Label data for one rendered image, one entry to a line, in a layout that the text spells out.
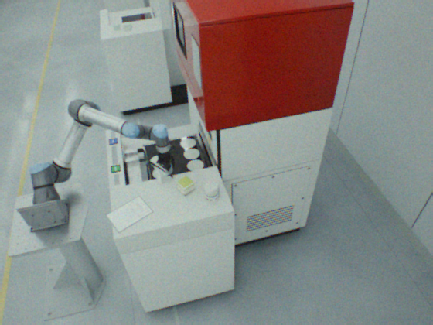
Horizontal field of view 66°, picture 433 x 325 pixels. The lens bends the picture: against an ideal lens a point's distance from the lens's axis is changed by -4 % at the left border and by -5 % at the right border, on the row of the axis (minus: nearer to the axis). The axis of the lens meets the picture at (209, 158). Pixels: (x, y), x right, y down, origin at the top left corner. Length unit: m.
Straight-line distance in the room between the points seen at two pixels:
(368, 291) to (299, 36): 1.86
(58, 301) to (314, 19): 2.46
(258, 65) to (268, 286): 1.61
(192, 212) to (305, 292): 1.20
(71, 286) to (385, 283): 2.31
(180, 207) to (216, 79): 0.68
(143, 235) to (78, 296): 1.15
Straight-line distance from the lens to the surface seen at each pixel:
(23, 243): 2.18
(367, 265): 2.93
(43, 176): 2.10
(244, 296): 2.63
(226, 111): 1.81
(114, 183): 2.05
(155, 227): 1.79
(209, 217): 1.79
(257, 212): 2.49
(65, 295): 2.87
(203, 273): 2.25
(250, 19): 1.62
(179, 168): 2.13
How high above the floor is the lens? 2.39
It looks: 43 degrees down
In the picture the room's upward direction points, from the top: 4 degrees counter-clockwise
